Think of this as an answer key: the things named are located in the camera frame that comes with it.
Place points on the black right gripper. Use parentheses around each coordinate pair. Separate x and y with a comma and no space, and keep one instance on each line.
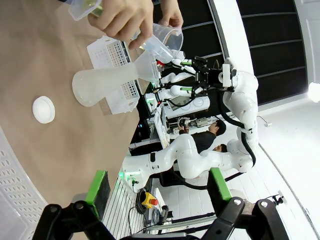
(210,78)

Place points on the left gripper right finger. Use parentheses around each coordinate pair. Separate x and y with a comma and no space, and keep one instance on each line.
(220,187)

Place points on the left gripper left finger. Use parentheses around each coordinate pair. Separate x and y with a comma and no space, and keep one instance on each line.
(98,190)

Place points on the clear plastic beaker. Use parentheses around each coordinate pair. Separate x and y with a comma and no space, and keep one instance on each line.
(170,40)

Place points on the translucent plastic funnel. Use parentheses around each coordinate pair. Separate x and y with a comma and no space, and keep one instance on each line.
(147,67)

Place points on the white perforated plastic basket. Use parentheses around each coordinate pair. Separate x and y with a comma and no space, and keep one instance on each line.
(15,190)
(110,50)

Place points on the white round flask cap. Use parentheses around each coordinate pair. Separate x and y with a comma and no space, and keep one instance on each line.
(43,109)

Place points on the translucent plastic conical flask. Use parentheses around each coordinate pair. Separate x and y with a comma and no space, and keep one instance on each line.
(95,85)

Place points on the clear plastic graduated cylinder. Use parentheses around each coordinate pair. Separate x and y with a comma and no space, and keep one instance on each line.
(80,10)

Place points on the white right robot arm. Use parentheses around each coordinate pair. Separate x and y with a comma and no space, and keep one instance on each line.
(187,155)

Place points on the person's left hand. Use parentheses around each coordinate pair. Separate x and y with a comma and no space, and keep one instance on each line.
(173,12)

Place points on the person's right hand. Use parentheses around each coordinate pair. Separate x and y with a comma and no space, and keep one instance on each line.
(122,17)

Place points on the seated person's dark-haired head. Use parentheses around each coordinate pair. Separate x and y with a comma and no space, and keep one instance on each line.
(221,148)

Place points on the seated person dark shirt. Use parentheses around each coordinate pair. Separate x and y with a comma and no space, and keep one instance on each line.
(205,138)

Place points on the yellow emergency stop box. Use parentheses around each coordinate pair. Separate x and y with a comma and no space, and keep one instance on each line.
(149,200)

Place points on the round ceiling lamp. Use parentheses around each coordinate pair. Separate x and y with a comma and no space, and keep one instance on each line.
(315,92)

